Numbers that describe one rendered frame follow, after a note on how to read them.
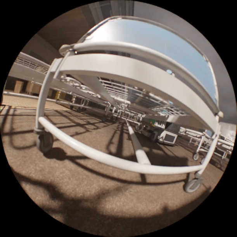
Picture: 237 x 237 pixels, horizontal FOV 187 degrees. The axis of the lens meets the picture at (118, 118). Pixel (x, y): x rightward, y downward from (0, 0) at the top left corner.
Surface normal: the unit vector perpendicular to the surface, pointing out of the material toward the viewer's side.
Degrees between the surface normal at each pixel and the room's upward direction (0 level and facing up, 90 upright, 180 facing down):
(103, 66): 90
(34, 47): 90
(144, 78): 90
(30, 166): 0
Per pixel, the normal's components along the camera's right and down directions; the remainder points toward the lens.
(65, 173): 0.32, -0.94
